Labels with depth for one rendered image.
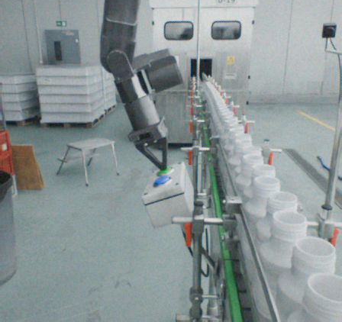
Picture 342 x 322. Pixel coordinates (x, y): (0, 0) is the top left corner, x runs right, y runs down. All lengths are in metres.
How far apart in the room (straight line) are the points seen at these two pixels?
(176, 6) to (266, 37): 6.00
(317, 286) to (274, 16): 10.32
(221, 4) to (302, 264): 4.51
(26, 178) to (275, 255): 3.45
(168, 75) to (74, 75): 6.06
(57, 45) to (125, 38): 10.40
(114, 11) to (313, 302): 0.48
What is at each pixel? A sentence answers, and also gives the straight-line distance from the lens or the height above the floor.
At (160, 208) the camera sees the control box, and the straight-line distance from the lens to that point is 0.61.
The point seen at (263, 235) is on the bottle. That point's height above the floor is 1.12.
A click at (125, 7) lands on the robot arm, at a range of 0.58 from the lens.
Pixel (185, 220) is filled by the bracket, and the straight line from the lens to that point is 0.56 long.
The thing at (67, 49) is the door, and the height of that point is 1.54.
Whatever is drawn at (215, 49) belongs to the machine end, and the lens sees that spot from 4.75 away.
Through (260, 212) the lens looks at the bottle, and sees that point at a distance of 0.50.
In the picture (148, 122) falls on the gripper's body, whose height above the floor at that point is 1.22.
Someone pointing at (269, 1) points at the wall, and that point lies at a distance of 10.57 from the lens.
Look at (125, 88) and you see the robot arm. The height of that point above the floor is 1.28.
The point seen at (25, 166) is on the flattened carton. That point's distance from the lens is 3.67.
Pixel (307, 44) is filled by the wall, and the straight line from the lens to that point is 10.76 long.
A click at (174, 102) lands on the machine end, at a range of 4.79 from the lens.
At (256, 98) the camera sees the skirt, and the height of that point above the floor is 0.13.
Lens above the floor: 1.34
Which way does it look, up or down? 17 degrees down
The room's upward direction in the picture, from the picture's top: straight up
